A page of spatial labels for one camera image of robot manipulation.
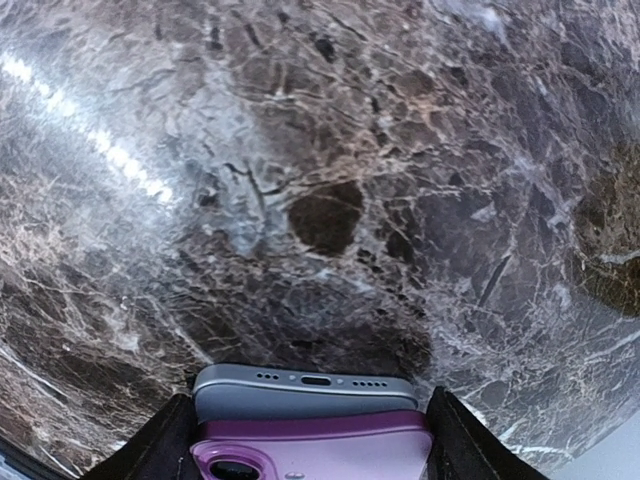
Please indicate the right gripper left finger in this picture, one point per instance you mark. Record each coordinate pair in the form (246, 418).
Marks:
(159, 450)

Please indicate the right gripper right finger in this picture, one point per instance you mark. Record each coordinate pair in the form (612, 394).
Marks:
(464, 449)

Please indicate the purple phone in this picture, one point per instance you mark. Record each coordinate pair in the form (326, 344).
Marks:
(390, 445)

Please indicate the white phone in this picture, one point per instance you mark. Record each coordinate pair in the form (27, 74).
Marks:
(227, 391)

